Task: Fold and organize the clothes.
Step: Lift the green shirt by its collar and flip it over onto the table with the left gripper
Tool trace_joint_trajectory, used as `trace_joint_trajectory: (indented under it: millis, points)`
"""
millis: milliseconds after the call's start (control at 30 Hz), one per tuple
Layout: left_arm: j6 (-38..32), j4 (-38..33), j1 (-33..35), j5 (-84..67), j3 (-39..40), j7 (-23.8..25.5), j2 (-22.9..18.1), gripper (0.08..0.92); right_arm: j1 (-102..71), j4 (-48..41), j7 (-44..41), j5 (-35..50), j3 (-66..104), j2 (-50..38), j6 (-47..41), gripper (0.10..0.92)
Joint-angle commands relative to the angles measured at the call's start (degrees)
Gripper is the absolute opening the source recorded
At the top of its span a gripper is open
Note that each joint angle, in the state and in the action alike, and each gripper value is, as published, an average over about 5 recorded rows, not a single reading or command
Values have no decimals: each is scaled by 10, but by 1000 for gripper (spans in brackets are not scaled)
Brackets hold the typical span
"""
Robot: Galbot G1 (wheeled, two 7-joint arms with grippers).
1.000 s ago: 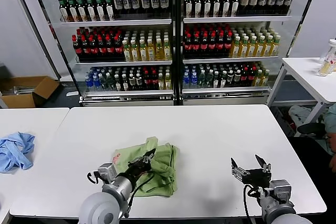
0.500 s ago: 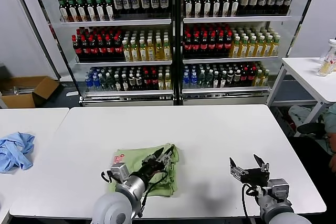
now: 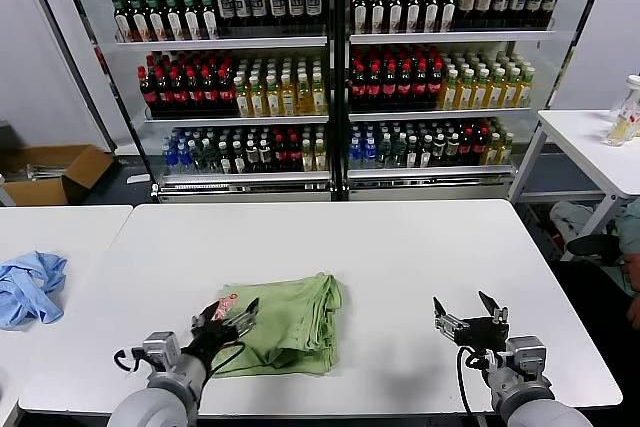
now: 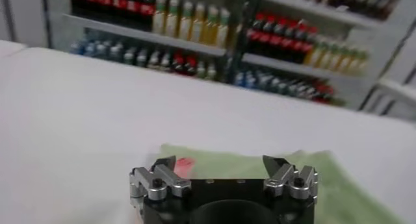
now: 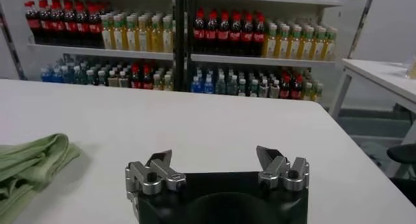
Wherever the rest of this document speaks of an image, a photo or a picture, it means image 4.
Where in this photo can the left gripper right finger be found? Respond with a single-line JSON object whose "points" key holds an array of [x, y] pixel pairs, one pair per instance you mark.
{"points": [[292, 181]]}

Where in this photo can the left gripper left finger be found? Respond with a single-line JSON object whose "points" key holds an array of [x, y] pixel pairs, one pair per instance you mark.
{"points": [[156, 180]]}

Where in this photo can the light green printed t-shirt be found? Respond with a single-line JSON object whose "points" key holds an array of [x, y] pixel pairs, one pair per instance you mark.
{"points": [[338, 193]]}

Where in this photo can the small red label cola bottle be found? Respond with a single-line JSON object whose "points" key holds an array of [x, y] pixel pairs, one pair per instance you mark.
{"points": [[191, 65], [327, 93], [178, 63], [318, 92]]}

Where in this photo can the small blue drink bottle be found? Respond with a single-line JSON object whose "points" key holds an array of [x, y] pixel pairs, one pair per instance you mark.
{"points": [[77, 48], [250, 82], [88, 50], [240, 80]]}

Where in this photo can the white cooler shelf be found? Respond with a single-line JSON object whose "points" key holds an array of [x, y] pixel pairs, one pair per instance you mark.
{"points": [[130, 32], [292, 66], [325, 8]]}

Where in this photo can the small yellow tea bottle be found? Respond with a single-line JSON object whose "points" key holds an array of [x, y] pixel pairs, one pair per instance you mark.
{"points": [[201, 71], [211, 73]]}

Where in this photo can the yellow tea bottle green cap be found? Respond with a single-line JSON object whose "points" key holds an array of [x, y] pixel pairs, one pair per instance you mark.
{"points": [[335, 63], [197, 29], [313, 58], [354, 66], [159, 20], [210, 32], [171, 24], [325, 60], [185, 25], [222, 33], [345, 64]]}

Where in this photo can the glass door beverage cooler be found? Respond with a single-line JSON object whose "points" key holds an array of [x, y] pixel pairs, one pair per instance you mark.
{"points": [[55, 24], [364, 37]]}

